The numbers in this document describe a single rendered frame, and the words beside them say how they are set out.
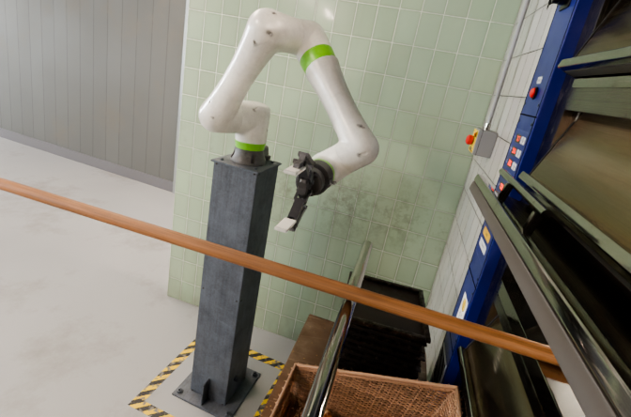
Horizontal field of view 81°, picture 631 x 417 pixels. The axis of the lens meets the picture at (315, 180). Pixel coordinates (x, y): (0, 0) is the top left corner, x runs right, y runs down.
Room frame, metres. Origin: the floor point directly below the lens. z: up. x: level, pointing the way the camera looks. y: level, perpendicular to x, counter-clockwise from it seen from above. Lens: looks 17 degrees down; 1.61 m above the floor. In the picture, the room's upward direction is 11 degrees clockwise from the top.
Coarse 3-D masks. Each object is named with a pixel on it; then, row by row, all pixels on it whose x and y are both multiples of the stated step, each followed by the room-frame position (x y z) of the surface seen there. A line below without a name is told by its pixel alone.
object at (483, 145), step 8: (480, 128) 1.52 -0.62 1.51; (480, 136) 1.43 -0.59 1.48; (488, 136) 1.43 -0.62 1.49; (496, 136) 1.42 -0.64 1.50; (472, 144) 1.47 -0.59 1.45; (480, 144) 1.43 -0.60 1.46; (488, 144) 1.43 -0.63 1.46; (472, 152) 1.44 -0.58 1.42; (480, 152) 1.43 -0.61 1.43; (488, 152) 1.42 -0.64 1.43
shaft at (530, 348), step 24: (24, 192) 0.84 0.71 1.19; (96, 216) 0.79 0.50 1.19; (120, 216) 0.79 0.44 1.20; (168, 240) 0.75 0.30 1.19; (192, 240) 0.74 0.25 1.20; (240, 264) 0.71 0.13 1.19; (264, 264) 0.70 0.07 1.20; (336, 288) 0.66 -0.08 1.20; (360, 288) 0.66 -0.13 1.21; (408, 312) 0.63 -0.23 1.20; (432, 312) 0.63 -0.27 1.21; (480, 336) 0.60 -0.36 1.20; (504, 336) 0.60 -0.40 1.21; (552, 360) 0.57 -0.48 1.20
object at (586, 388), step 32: (480, 192) 0.80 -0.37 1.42; (544, 224) 0.73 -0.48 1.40; (512, 256) 0.49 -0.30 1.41; (576, 256) 0.58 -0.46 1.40; (576, 288) 0.43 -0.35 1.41; (608, 288) 0.48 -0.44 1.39; (544, 320) 0.34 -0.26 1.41; (608, 320) 0.37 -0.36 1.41; (576, 352) 0.28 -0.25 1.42; (576, 384) 0.26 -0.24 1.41; (608, 416) 0.22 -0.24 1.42
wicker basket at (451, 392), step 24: (288, 384) 0.86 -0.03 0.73; (312, 384) 0.93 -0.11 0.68; (336, 384) 0.92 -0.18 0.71; (360, 384) 0.90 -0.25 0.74; (384, 384) 0.88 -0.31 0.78; (408, 384) 0.86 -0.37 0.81; (432, 384) 0.85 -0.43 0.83; (288, 408) 0.91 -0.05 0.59; (336, 408) 0.91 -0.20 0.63; (384, 408) 0.88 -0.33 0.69; (408, 408) 0.86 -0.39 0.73; (456, 408) 0.78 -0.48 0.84
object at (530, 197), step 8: (504, 176) 0.82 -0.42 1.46; (512, 176) 0.80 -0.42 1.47; (512, 184) 0.75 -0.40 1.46; (520, 184) 0.72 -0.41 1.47; (504, 192) 0.78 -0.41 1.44; (520, 192) 0.69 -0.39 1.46; (528, 192) 0.67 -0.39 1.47; (504, 200) 0.78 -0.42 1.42; (528, 200) 0.64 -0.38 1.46; (536, 200) 0.61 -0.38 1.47; (536, 208) 0.59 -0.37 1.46; (544, 208) 0.57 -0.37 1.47; (536, 216) 0.59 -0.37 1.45; (544, 216) 0.56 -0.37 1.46; (528, 224) 0.59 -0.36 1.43; (536, 224) 0.58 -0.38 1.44; (528, 232) 0.59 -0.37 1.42
